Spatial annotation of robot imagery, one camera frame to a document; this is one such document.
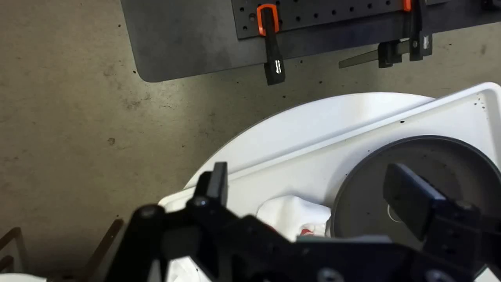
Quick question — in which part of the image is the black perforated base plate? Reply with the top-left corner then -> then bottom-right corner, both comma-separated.
231,0 -> 501,43

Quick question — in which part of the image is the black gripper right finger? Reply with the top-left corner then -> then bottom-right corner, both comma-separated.
381,162 -> 501,282

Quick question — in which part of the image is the black frying pan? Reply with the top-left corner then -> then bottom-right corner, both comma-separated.
330,136 -> 501,280

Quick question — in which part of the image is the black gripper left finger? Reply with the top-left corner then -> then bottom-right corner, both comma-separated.
106,162 -> 287,282

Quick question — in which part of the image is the dark pegboard panel with clamps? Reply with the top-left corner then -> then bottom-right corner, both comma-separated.
120,0 -> 501,84

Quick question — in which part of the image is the white round table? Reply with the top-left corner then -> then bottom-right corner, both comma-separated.
158,82 -> 501,282

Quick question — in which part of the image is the black orange bar clamp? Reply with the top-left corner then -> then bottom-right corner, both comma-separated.
336,0 -> 433,71
253,2 -> 287,87

